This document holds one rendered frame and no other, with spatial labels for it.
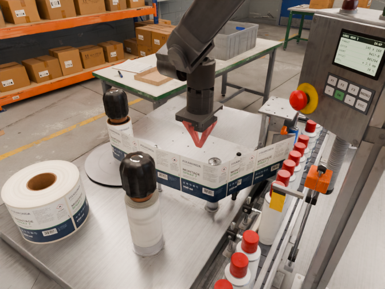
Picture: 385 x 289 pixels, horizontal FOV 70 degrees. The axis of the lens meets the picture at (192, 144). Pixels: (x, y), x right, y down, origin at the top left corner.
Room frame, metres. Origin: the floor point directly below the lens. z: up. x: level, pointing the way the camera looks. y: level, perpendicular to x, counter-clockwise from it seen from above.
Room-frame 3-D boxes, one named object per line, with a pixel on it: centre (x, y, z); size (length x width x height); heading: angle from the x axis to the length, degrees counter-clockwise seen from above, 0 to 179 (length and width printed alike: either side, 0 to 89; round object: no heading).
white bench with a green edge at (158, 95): (2.64, -0.09, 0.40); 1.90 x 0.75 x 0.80; 140
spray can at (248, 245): (0.36, -0.12, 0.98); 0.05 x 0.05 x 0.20
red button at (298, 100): (0.48, -0.20, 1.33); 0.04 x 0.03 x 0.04; 23
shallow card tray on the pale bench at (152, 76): (2.06, 0.24, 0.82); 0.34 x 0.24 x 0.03; 145
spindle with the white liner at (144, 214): (0.49, 0.13, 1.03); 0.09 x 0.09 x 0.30
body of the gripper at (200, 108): (0.54, -0.02, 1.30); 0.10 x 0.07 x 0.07; 148
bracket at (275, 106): (0.82, -0.29, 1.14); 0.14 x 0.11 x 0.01; 148
